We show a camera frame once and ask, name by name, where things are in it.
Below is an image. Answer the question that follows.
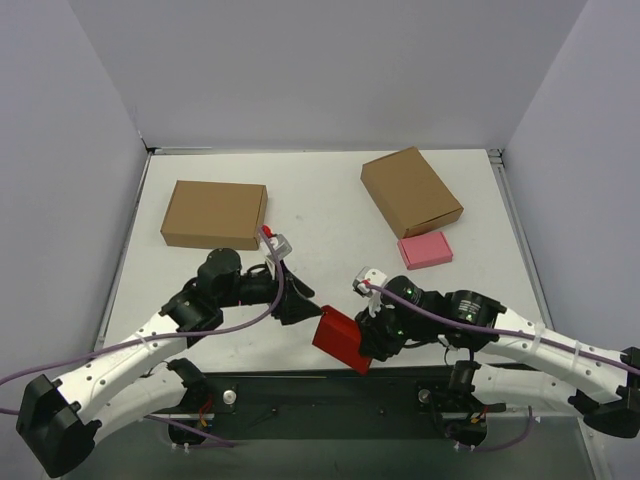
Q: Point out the pink paper box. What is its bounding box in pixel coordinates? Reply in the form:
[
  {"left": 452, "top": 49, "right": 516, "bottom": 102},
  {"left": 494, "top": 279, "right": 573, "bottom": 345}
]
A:
[{"left": 397, "top": 232, "right": 453, "bottom": 270}]

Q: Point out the brown cardboard box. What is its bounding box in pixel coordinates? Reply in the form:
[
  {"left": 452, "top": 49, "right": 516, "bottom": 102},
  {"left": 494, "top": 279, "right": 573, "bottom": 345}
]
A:
[
  {"left": 360, "top": 147, "right": 464, "bottom": 239},
  {"left": 160, "top": 180, "right": 268, "bottom": 251}
]

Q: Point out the red paper box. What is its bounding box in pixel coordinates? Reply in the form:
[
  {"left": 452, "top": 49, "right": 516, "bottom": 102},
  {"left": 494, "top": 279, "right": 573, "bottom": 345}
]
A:
[{"left": 312, "top": 305, "right": 372, "bottom": 375}]

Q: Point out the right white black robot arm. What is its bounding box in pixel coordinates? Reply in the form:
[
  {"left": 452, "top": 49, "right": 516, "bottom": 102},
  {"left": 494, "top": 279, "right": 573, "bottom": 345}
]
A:
[{"left": 353, "top": 271, "right": 639, "bottom": 439}]

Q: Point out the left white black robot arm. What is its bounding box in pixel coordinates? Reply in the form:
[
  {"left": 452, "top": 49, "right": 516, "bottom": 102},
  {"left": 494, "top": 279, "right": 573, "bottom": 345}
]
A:
[{"left": 16, "top": 248, "right": 322, "bottom": 478}]

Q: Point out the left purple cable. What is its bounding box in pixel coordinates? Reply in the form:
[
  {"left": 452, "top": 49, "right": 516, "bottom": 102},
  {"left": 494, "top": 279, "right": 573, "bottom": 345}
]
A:
[{"left": 0, "top": 225, "right": 289, "bottom": 450}]

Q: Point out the purple cable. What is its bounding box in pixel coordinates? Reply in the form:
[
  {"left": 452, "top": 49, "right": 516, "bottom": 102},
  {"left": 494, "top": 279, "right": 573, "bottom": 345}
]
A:
[
  {"left": 0, "top": 225, "right": 289, "bottom": 450},
  {"left": 357, "top": 280, "right": 640, "bottom": 452}
]

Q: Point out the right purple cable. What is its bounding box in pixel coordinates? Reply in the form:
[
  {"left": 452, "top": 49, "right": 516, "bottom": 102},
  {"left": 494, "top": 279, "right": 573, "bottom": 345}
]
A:
[{"left": 357, "top": 280, "right": 640, "bottom": 452}]

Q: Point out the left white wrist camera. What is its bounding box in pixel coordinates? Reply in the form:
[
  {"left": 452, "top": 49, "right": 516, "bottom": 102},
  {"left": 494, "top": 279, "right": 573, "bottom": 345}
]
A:
[{"left": 259, "top": 225, "right": 292, "bottom": 279}]

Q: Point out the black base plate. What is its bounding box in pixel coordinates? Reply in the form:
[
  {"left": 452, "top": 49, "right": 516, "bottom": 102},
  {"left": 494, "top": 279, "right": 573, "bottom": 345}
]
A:
[{"left": 161, "top": 366, "right": 506, "bottom": 441}]

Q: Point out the aluminium frame rail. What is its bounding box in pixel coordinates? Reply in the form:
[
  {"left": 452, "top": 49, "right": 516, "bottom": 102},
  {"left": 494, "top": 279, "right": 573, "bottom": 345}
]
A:
[{"left": 58, "top": 372, "right": 599, "bottom": 420}]

